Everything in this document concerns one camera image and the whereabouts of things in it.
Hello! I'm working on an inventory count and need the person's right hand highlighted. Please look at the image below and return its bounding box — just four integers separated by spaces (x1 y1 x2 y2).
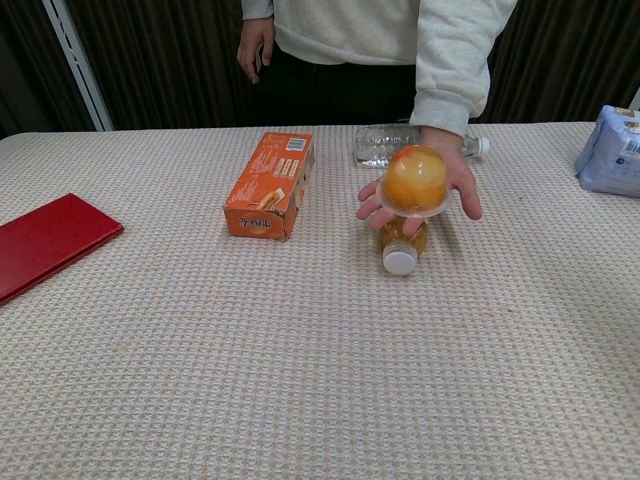
236 17 277 85

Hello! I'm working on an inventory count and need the person's left hand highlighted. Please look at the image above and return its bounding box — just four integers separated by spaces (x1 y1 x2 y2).
356 124 484 237

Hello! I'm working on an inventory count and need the orange fruit jelly cup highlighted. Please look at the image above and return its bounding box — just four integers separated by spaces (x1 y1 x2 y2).
380 143 448 219

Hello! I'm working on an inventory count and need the person's right grey sleeve forearm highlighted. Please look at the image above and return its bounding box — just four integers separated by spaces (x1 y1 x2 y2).
241 0 276 22

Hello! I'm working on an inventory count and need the person's left grey sleeve forearm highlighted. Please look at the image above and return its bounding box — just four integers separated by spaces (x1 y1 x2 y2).
409 0 519 139

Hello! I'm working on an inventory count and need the dark brown curtain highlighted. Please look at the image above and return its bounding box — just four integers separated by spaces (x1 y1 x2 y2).
0 0 640 140

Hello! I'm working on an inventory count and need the clear plastic water bottle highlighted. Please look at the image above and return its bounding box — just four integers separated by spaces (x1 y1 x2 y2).
354 124 491 169

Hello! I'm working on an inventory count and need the person torso grey sweatshirt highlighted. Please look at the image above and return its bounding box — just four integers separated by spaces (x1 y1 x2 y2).
249 0 426 127

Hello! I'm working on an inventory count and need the orange juice bottle white cap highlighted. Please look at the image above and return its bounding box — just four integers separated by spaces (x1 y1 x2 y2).
377 214 430 276

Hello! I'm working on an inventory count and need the orange carton box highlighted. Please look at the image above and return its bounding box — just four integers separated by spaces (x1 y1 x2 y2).
222 131 316 242

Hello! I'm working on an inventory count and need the light blue tissue pack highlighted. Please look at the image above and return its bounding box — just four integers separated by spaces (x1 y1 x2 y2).
573 104 640 199

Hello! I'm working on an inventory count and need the beige woven tablecloth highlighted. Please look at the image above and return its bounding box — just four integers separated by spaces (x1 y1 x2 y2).
0 121 640 480

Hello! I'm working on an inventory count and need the red flat folder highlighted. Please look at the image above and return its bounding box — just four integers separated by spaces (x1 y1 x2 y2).
0 193 125 307

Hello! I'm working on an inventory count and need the white metal frame bar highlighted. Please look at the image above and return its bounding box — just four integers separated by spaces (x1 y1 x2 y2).
42 0 115 132

